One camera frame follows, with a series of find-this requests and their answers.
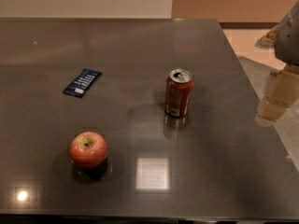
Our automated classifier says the red coke can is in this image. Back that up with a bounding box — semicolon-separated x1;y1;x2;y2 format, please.
164;68;193;118

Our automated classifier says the small object on floor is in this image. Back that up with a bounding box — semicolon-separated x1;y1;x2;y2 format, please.
257;25;278;47

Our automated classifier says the red apple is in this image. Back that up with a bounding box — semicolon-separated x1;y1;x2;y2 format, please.
69;132;107;169

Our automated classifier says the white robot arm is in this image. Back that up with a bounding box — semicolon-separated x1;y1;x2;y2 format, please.
255;2;299;127

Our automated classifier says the blue snack bar wrapper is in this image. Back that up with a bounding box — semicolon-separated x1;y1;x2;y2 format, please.
64;68;102;98

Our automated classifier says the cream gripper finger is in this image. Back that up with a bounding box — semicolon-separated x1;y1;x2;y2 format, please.
255;64;299;127

